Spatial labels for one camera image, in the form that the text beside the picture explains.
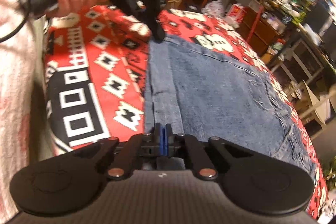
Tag wooden drawer cabinet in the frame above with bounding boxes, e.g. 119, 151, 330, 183
236, 7, 285, 56

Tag person's left forearm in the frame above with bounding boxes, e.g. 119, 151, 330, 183
0, 0, 45, 216

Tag red-handled broom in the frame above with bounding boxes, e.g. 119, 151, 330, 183
248, 5, 264, 43

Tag blue denim jeans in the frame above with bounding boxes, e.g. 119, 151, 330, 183
143, 34, 319, 174

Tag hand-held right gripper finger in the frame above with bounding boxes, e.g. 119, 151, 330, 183
91, 123, 163, 180
163, 124, 252, 180

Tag red patterned blanket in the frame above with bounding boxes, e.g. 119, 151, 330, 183
43, 5, 330, 222

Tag white plastic bag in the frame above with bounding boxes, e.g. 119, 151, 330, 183
205, 0, 229, 14

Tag black cable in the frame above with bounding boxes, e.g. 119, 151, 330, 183
0, 0, 30, 42

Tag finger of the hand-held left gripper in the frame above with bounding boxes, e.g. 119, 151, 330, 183
139, 0, 166, 42

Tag dark desk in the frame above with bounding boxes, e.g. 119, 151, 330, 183
268, 25, 336, 83

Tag beige chair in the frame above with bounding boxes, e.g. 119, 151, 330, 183
285, 80, 336, 130

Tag red and white carton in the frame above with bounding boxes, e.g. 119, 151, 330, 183
227, 3, 248, 20

